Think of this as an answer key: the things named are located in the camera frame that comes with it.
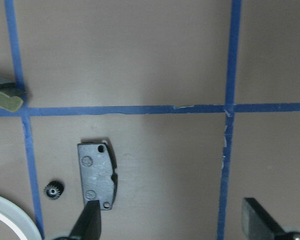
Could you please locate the black brake pad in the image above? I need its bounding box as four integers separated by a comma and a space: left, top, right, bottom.
77, 140, 118, 211

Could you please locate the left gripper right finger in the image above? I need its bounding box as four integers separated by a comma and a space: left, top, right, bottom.
241, 197, 285, 240

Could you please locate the green curved brake shoe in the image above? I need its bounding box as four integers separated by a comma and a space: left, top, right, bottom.
0, 77, 25, 113

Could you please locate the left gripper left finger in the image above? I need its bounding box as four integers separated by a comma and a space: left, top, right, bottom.
68, 200, 102, 240

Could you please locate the white curved plastic bracket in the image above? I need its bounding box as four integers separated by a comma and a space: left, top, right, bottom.
0, 196, 43, 240

